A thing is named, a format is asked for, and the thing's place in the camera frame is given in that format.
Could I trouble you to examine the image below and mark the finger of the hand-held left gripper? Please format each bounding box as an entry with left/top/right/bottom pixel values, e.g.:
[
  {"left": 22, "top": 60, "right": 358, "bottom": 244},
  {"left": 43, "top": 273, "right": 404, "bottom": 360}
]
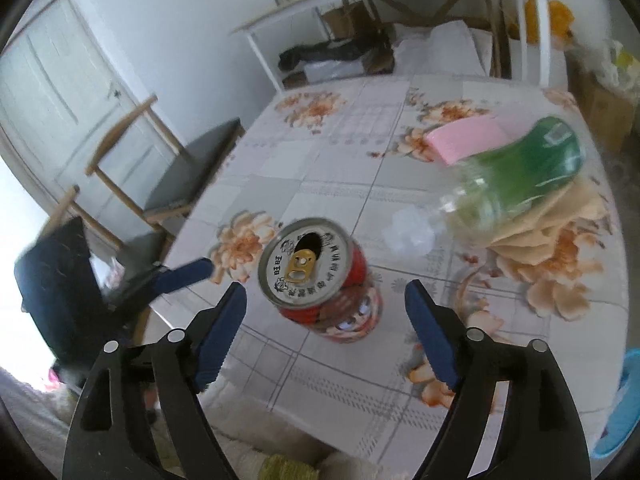
[{"left": 105, "top": 257, "right": 215, "bottom": 321}]

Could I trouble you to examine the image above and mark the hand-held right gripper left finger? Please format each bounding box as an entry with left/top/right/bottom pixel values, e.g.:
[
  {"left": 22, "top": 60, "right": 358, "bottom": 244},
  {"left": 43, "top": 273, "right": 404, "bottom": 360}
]
[{"left": 62, "top": 281, "right": 248, "bottom": 480}]

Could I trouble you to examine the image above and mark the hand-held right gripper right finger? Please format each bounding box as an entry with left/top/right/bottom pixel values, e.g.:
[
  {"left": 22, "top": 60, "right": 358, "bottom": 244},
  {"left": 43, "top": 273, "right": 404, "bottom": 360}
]
[{"left": 404, "top": 280, "right": 591, "bottom": 480}]

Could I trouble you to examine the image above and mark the red drink can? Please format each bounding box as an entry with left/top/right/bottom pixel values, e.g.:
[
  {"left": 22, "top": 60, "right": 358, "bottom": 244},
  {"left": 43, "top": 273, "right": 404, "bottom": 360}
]
[{"left": 257, "top": 217, "right": 385, "bottom": 346}]

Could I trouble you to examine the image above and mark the wooden chair grey seat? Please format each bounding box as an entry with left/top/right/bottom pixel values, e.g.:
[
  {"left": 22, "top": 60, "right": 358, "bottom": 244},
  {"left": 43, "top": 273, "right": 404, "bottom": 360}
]
[
  {"left": 85, "top": 95, "right": 246, "bottom": 231},
  {"left": 40, "top": 185, "right": 168, "bottom": 271}
]

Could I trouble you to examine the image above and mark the floral tablecloth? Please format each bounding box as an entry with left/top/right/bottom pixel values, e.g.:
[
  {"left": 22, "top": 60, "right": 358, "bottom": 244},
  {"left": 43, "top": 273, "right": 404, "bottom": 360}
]
[{"left": 165, "top": 75, "right": 631, "bottom": 466}]

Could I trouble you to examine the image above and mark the green plastic bottle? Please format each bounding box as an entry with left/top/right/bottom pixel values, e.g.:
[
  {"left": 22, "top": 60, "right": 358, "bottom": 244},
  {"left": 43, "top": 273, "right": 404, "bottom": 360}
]
[{"left": 382, "top": 116, "right": 587, "bottom": 261}]

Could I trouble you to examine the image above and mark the white door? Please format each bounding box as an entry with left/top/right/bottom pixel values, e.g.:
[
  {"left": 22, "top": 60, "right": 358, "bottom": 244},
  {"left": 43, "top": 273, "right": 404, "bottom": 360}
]
[{"left": 0, "top": 0, "right": 186, "bottom": 216}]

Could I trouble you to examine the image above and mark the pink sponge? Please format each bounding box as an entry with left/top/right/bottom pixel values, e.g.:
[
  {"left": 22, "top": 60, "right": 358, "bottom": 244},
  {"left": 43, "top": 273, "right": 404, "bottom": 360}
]
[{"left": 425, "top": 114, "right": 526, "bottom": 166}]

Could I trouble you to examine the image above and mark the dark cloth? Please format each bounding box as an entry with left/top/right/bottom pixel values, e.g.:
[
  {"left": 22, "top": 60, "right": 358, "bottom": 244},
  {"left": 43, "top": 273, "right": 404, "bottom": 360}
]
[{"left": 277, "top": 40, "right": 396, "bottom": 73}]

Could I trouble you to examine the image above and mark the white plastic bag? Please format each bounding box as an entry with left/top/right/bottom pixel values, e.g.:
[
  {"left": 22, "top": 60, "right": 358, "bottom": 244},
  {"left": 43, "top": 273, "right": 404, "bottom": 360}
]
[{"left": 392, "top": 22, "right": 493, "bottom": 78}]

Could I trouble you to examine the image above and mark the small cardboard box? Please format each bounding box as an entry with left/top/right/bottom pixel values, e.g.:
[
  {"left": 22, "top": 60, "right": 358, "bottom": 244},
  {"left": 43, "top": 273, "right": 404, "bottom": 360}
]
[{"left": 320, "top": 2, "right": 371, "bottom": 41}]

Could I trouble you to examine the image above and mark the yellow bag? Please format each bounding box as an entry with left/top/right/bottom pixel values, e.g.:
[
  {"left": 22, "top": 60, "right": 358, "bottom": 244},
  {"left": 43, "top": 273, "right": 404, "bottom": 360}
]
[{"left": 525, "top": 0, "right": 573, "bottom": 43}]

